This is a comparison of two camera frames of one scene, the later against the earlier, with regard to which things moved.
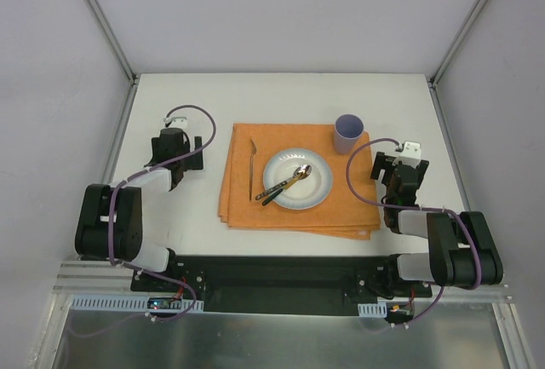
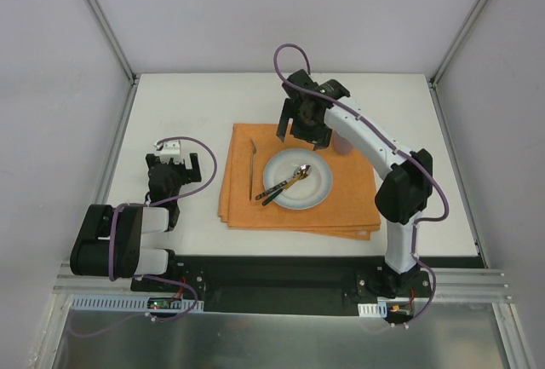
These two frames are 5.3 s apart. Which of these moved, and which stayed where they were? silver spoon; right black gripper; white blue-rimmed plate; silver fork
Moved: right black gripper
Stayed: silver spoon; silver fork; white blue-rimmed plate
